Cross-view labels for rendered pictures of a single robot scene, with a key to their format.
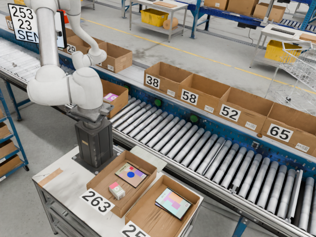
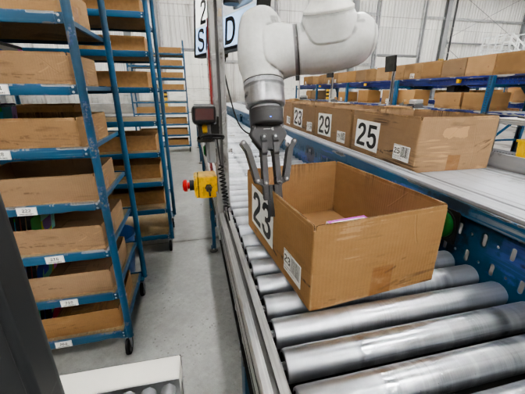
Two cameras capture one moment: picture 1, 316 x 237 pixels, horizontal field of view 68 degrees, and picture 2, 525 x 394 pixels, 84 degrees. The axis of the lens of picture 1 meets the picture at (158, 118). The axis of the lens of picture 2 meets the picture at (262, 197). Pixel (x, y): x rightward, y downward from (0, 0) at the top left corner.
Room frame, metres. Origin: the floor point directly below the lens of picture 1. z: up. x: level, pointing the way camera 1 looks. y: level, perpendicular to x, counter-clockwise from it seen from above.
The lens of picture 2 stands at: (1.31, 0.17, 1.12)
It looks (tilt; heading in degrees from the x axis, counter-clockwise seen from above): 20 degrees down; 47
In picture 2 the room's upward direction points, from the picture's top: straight up
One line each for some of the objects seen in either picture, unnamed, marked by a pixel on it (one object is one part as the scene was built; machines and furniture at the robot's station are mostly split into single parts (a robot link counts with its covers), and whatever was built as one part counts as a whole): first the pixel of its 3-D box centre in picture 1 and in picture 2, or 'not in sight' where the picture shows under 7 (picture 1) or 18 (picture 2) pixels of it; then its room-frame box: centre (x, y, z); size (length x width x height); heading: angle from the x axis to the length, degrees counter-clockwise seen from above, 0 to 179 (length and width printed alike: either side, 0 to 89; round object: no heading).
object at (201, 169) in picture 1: (211, 155); not in sight; (1.35, -0.46, 0.72); 0.52 x 0.05 x 0.05; 150
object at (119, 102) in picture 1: (102, 96); (326, 216); (1.87, 0.55, 0.83); 0.39 x 0.29 x 0.17; 66
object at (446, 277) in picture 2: (118, 109); (375, 290); (1.84, 0.39, 0.72); 0.52 x 0.05 x 0.05; 150
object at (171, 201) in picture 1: (173, 202); not in sight; (0.85, -0.15, 0.78); 0.19 x 0.14 x 0.02; 56
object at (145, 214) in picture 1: (163, 210); not in sight; (0.78, -0.09, 0.80); 0.38 x 0.28 x 0.10; 148
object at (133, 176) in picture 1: (131, 174); not in sight; (1.05, 0.14, 0.76); 0.19 x 0.14 x 0.02; 58
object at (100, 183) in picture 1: (123, 180); not in sight; (0.96, 0.18, 0.80); 0.38 x 0.28 x 0.10; 150
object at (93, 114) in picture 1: (93, 106); not in sight; (1.17, 0.41, 1.22); 0.22 x 0.18 x 0.06; 71
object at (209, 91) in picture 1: (203, 92); not in sight; (1.91, -0.40, 0.96); 0.39 x 0.29 x 0.17; 60
